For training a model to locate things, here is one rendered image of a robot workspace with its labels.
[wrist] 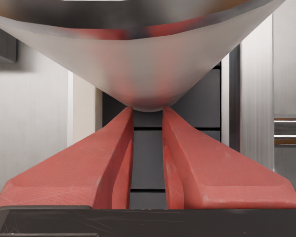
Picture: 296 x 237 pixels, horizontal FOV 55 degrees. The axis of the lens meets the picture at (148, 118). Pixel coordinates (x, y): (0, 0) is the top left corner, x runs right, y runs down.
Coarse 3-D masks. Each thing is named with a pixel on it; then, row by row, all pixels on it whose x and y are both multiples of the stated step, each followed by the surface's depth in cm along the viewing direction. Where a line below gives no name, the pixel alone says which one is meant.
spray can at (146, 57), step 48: (0, 0) 2; (48, 0) 2; (96, 0) 2; (144, 0) 2; (192, 0) 2; (240, 0) 2; (48, 48) 3; (96, 48) 2; (144, 48) 2; (192, 48) 3; (144, 96) 7
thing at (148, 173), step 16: (208, 80) 18; (192, 96) 18; (208, 96) 18; (112, 112) 18; (160, 112) 18; (176, 112) 18; (192, 112) 18; (208, 112) 18; (144, 128) 18; (160, 128) 18; (208, 128) 18; (144, 144) 18; (160, 144) 18; (144, 160) 18; (160, 160) 18; (144, 176) 18; (160, 176) 18; (144, 192) 18; (160, 192) 18; (144, 208) 18; (160, 208) 18
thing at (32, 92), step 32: (288, 0) 23; (288, 32) 23; (0, 64) 23; (32, 64) 23; (288, 64) 23; (0, 96) 23; (32, 96) 23; (64, 96) 23; (288, 96) 23; (0, 128) 23; (32, 128) 23; (64, 128) 23; (0, 160) 23; (32, 160) 23; (288, 160) 22
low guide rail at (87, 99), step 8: (80, 80) 14; (80, 88) 14; (88, 88) 14; (96, 88) 15; (80, 96) 14; (88, 96) 14; (96, 96) 15; (80, 104) 14; (88, 104) 14; (96, 104) 15; (80, 112) 14; (88, 112) 14; (96, 112) 15; (80, 120) 14; (88, 120) 14; (96, 120) 15; (80, 128) 14; (88, 128) 14; (96, 128) 15; (80, 136) 14
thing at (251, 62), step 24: (264, 24) 10; (240, 48) 10; (264, 48) 10; (240, 72) 10; (264, 72) 10; (240, 96) 10; (264, 96) 10; (240, 120) 10; (264, 120) 9; (240, 144) 10; (264, 144) 9
